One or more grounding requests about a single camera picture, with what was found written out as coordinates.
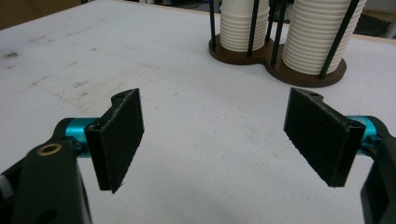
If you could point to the brown cup holder with rods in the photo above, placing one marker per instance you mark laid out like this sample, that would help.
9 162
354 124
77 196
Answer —
277 67

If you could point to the short stack of white cups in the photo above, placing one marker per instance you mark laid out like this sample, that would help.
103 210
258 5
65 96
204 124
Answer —
241 28

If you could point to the tall stack of white cups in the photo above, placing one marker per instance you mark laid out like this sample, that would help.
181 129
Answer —
314 40

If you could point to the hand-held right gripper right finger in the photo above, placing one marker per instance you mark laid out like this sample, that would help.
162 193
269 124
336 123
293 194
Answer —
320 137

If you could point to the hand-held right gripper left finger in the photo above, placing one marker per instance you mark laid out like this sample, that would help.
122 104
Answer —
120 140

